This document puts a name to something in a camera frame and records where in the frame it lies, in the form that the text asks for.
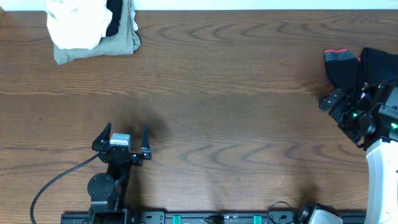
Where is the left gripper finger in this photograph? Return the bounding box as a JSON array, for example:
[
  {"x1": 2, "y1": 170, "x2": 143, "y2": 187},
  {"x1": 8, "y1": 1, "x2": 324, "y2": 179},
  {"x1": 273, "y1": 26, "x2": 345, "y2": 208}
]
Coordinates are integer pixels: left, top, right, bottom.
[
  {"x1": 91, "y1": 123, "x2": 111, "y2": 152},
  {"x1": 141, "y1": 126, "x2": 152, "y2": 160}
]

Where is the white t-shirt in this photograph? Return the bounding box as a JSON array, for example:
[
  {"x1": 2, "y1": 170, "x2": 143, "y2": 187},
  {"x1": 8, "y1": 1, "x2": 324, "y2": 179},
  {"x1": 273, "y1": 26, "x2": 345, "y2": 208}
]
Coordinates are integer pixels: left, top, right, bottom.
[{"x1": 44, "y1": 0, "x2": 113, "y2": 50}]

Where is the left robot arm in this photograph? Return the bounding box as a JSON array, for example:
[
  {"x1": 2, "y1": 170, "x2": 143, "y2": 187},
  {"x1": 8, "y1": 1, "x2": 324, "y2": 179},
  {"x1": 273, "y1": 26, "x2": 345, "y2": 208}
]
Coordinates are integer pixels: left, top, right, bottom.
[{"x1": 87, "y1": 123, "x2": 152, "y2": 223}]

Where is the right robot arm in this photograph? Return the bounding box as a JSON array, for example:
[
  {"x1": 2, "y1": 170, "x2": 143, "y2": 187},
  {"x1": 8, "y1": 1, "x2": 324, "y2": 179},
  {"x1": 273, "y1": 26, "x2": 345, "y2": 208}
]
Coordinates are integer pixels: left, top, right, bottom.
[{"x1": 318, "y1": 80, "x2": 397, "y2": 223}]

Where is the black garment with red trim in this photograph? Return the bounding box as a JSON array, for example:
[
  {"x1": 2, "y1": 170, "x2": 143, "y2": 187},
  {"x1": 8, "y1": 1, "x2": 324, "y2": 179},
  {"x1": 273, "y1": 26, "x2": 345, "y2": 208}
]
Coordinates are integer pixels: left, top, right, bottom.
[{"x1": 323, "y1": 49, "x2": 360, "y2": 95}]

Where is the black garment right edge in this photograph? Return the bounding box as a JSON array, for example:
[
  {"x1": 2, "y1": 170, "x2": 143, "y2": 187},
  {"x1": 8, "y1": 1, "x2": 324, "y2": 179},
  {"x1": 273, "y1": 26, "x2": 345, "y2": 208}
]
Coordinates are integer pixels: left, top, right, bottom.
[{"x1": 357, "y1": 48, "x2": 397, "y2": 88}]

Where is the folded khaki garment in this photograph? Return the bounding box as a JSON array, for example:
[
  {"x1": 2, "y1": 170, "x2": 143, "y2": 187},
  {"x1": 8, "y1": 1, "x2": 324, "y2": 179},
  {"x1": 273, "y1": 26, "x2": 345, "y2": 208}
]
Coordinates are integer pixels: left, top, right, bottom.
[{"x1": 53, "y1": 0, "x2": 141, "y2": 65}]

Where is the folded black garment on stack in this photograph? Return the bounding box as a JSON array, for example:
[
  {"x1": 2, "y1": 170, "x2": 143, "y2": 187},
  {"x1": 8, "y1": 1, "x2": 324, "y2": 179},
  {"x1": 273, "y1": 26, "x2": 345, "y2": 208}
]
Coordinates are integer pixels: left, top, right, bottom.
[{"x1": 106, "y1": 0, "x2": 123, "y2": 37}]

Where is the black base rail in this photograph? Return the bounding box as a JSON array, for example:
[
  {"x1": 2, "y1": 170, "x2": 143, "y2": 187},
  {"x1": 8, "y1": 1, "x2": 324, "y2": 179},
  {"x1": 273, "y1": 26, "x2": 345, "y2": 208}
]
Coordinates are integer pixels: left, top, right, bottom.
[{"x1": 60, "y1": 201, "x2": 366, "y2": 224}]

